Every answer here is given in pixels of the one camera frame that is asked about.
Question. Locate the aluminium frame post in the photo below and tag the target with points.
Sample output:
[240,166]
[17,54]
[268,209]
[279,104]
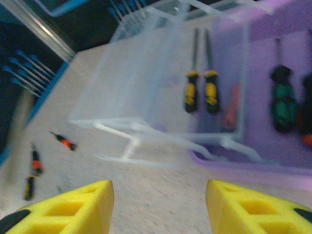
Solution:
[46,34]

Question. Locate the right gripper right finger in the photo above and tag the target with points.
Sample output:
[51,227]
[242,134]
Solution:
[248,214]

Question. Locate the small orange banded screwdriver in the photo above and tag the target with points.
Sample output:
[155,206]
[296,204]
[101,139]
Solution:
[36,164]
[65,142]

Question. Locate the purple clear plastic tool case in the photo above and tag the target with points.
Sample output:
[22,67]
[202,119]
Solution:
[268,61]

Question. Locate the thick black orange screwdriver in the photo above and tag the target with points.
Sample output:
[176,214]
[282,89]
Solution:
[307,117]

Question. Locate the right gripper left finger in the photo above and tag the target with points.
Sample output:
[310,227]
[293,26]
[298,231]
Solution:
[73,214]

